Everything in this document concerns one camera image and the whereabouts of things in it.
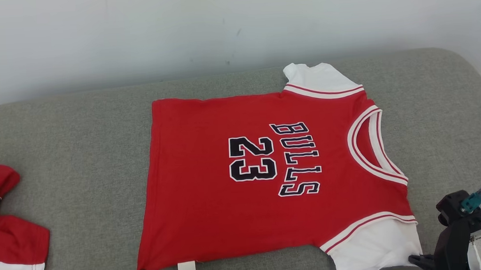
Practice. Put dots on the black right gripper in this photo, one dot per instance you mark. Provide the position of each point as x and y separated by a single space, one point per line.
452 251

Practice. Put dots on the red Bulls 23 jersey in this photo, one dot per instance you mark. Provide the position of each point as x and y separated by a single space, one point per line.
210 194

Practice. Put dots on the red shorts with white hem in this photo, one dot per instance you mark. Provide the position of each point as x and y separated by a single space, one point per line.
15 241

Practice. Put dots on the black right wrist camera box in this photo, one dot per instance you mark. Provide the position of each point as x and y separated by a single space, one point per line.
450 206

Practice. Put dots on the teal right camera connector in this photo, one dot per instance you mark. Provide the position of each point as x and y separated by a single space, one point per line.
474 200

